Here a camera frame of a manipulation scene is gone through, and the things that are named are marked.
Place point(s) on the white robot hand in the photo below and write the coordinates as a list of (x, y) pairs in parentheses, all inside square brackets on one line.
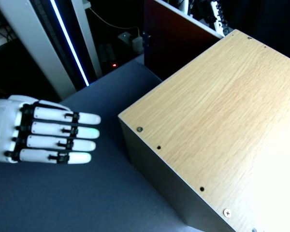
[(48, 129)]

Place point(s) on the light wooden box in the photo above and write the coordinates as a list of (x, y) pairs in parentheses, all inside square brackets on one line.
[(217, 125)]

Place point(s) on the grey table cloth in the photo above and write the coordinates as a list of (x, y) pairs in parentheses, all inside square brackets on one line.
[(70, 178)]

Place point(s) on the white led light strip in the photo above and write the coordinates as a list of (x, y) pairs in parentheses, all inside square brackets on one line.
[(68, 41)]

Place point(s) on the black power strip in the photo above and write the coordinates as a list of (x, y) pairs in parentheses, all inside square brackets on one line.
[(108, 54)]

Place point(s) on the grey power adapter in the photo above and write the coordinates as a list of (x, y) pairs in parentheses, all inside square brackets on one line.
[(137, 44)]

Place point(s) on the white metal frame post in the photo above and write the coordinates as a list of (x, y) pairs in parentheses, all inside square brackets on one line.
[(36, 46)]

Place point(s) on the thin white frame post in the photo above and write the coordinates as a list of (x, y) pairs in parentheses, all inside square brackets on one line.
[(88, 36)]

